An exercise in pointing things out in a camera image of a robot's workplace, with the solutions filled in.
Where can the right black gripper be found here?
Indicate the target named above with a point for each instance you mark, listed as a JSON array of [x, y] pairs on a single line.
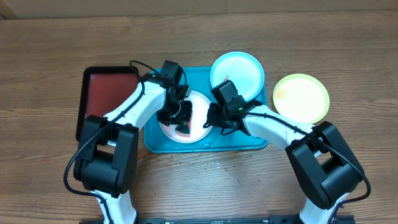
[[214, 121]]

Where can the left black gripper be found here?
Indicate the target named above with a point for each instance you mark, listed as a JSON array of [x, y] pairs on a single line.
[[184, 117]]

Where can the green pink sponge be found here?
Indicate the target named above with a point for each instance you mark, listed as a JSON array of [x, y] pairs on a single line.
[[183, 129]]

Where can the white plate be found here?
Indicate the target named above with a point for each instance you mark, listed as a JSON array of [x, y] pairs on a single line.
[[199, 112]]

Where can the light blue plate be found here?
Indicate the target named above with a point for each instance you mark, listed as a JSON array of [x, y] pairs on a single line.
[[244, 70]]

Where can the yellow-green rimmed plate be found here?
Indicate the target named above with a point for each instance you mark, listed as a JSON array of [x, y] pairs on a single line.
[[302, 98]]

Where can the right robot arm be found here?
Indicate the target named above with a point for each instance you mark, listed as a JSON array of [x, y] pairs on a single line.
[[323, 163]]

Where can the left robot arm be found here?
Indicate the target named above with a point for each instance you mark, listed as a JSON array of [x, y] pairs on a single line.
[[105, 163]]

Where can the teal plastic tray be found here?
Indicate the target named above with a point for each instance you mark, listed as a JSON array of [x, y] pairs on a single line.
[[198, 79]]

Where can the black red-lined tray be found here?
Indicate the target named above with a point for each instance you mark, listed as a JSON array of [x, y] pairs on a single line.
[[103, 89]]

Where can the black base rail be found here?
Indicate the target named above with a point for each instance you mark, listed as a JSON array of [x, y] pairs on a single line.
[[273, 219]]

